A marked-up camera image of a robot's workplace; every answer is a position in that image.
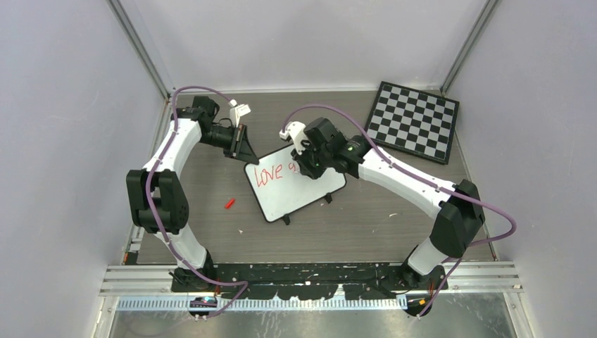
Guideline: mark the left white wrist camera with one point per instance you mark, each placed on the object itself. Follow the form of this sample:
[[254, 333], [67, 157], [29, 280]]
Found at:
[[237, 111]]

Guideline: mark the white whiteboard with black frame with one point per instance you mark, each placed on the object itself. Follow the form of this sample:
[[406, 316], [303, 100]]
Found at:
[[280, 189]]

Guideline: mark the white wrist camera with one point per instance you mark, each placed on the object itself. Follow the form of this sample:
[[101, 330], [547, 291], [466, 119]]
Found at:
[[295, 132], [237, 111]]

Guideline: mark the black white checkerboard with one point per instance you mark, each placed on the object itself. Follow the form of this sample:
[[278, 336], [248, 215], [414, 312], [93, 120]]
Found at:
[[413, 121]]

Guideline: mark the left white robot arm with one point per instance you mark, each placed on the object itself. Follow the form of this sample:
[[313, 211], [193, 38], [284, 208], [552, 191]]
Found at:
[[157, 200]]

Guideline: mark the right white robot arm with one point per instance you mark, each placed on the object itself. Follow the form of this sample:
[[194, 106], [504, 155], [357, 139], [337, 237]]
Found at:
[[319, 146]]

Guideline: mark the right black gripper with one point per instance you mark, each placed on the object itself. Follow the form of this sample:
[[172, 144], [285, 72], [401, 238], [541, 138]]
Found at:
[[306, 168]]

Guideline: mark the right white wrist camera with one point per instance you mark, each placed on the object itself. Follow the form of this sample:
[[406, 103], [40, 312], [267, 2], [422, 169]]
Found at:
[[295, 132]]

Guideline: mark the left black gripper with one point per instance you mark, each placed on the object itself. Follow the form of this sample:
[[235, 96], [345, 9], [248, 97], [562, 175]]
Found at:
[[241, 148]]

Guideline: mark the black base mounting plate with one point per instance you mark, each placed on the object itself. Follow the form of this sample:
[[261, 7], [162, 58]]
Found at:
[[307, 281]]

